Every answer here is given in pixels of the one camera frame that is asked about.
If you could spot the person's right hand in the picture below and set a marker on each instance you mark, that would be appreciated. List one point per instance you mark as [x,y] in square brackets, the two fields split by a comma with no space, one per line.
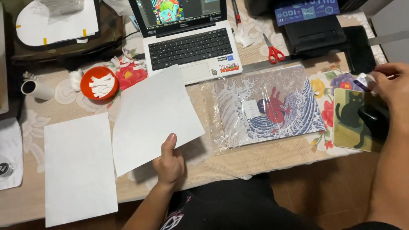
[394,88]

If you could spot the white cut-out paper with tape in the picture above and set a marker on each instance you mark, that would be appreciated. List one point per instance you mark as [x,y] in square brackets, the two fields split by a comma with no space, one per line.
[57,28]

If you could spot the cat print mouse pad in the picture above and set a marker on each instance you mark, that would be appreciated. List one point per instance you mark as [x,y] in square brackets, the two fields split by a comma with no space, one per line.
[346,118]

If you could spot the white laptop with stickers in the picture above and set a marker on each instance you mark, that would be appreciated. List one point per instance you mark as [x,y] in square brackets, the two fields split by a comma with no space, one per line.
[191,48]

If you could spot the pile of white paper strips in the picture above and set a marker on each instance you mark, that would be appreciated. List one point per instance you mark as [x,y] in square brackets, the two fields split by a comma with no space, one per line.
[102,85]

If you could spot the camouflage bag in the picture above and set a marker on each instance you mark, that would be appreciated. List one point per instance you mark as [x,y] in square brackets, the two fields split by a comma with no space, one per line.
[105,35]

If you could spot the floral beige tablecloth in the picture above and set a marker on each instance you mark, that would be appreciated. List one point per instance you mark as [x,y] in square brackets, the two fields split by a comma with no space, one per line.
[271,161]

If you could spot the black computer mouse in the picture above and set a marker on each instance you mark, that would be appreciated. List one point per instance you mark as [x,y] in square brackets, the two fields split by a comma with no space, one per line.
[374,119]

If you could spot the clear plastic bag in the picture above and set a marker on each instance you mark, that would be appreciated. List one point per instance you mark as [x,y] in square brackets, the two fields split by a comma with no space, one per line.
[60,6]

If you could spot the person's left hand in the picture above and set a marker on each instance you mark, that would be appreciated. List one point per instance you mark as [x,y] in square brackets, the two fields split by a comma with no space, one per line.
[169,167]

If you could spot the person's right fingers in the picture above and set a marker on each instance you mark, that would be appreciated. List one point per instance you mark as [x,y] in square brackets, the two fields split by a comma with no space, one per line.
[385,75]

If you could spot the orange bowl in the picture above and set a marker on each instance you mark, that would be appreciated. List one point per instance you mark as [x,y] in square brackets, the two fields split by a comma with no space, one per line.
[86,88]

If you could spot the cardboard tube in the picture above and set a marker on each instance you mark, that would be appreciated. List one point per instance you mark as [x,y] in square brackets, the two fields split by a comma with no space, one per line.
[40,90]

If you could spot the person's black shorts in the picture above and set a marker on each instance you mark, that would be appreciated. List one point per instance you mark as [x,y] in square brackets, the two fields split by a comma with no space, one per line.
[230,207]

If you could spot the blue printed card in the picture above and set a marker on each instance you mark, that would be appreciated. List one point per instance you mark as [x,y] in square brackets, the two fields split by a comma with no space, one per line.
[306,11]

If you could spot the white cotton wad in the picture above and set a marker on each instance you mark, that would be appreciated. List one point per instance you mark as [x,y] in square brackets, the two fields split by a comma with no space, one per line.
[76,79]

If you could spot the white paper offcuts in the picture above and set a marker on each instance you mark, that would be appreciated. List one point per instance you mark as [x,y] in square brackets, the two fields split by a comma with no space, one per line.
[244,38]

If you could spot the small black jar lid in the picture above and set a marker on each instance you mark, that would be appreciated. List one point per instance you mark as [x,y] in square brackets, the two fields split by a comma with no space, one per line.
[4,169]

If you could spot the wave print in plastic sleeve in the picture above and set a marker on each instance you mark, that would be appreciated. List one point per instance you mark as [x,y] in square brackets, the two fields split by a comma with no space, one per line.
[271,105]

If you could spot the metal ruler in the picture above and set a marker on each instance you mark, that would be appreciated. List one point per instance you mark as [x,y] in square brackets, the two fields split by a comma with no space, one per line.
[265,65]

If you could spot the scattered white paper scraps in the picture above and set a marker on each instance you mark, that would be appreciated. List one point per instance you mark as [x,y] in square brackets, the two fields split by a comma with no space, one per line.
[127,62]

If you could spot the black flat printer tray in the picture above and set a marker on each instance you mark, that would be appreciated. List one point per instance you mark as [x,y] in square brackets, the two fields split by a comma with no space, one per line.
[361,51]

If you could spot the black printer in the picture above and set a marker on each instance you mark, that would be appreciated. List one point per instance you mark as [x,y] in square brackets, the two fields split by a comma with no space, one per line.
[313,35]

